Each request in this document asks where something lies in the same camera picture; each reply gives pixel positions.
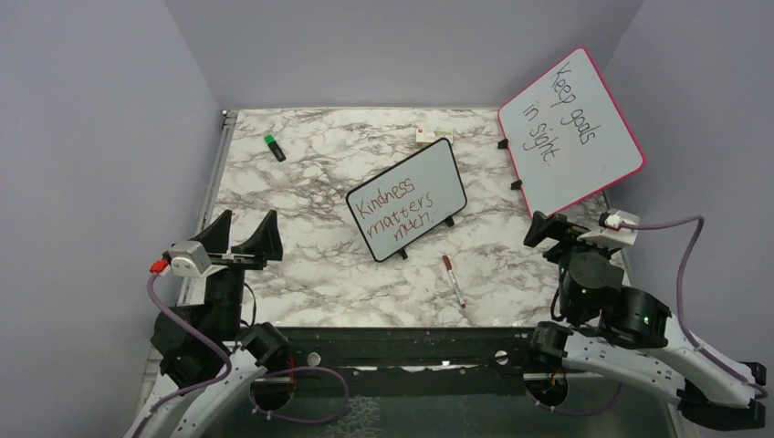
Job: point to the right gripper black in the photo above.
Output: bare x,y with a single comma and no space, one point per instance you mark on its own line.
559,226

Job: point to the white marker pen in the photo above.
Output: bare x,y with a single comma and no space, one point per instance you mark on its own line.
457,289

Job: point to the green white eraser box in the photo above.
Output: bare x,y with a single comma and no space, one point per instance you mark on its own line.
424,137

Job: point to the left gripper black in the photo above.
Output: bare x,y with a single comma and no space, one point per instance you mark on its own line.
266,241

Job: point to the green black highlighter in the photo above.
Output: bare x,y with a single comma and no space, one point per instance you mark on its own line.
274,147

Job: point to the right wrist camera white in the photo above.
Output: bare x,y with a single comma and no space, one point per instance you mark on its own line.
615,231

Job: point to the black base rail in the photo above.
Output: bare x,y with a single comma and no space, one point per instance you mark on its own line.
391,362

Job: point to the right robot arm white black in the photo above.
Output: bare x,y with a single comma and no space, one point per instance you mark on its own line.
599,324

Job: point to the black framed small whiteboard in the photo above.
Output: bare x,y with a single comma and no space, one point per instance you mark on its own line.
406,201

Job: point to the pink framed whiteboard with text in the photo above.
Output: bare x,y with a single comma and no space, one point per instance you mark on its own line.
567,136

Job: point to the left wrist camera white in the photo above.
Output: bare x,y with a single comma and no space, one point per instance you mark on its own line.
185,259

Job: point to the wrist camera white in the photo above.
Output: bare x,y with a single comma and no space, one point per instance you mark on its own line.
185,259
615,231

